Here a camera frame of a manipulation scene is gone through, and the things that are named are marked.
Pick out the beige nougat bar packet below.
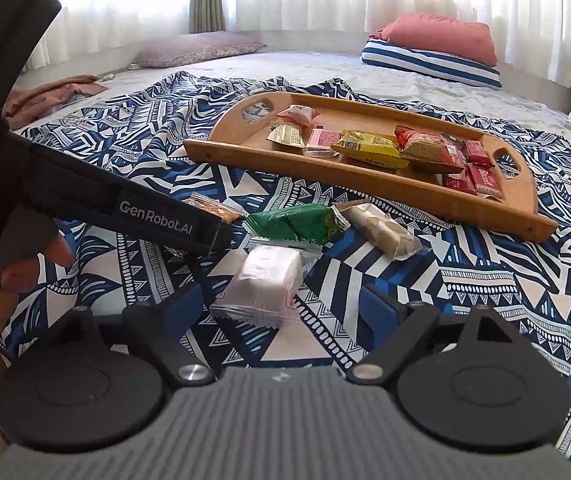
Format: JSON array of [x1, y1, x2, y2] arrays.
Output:
[[335, 200, 424, 261]]

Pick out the white translucent snack packet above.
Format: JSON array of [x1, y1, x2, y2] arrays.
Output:
[[209, 240, 322, 328]]

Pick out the green snack packet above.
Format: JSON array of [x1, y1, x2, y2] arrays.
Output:
[[244, 204, 351, 246]]

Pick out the brown snack packet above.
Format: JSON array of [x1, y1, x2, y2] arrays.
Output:
[[183, 192, 246, 224]]

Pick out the yellow snack packet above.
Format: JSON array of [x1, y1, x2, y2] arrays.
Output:
[[332, 130, 409, 170]]

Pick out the red Biscoff biscuit packet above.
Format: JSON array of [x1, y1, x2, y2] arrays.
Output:
[[467, 165, 505, 202]]

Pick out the red gold cracker packet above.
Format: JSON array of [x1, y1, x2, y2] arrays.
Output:
[[395, 125, 461, 174]]

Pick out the red patterned biscuit packet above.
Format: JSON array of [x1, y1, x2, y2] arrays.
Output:
[[304, 128, 343, 158]]

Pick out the small dark red bar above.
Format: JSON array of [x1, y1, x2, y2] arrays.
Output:
[[443, 138, 491, 195]]

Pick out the gold foil snack packet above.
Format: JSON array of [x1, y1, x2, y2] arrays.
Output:
[[267, 124, 306, 148]]

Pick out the pink white snack packet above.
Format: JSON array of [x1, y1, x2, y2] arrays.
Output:
[[270, 104, 319, 128]]

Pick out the long red snack bar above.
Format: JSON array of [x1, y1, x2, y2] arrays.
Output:
[[439, 133, 467, 170]]

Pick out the pink crumpled cloth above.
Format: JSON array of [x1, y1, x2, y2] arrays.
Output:
[[2, 75, 107, 131]]

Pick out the wooden serving tray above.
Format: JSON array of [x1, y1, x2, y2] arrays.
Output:
[[184, 91, 558, 242]]

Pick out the blue patterned cloth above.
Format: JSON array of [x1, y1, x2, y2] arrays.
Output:
[[0, 70, 571, 470]]

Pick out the purple pillow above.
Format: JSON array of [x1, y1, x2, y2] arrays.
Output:
[[130, 30, 266, 70]]

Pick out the grey bed sheet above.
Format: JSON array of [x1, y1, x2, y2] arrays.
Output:
[[10, 49, 571, 151]]

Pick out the blue striped pillow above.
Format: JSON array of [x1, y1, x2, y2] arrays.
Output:
[[360, 38, 502, 89]]

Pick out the olive green curtain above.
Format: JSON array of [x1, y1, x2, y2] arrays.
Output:
[[189, 0, 226, 34]]

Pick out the red pillow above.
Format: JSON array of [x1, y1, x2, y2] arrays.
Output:
[[370, 12, 498, 67]]

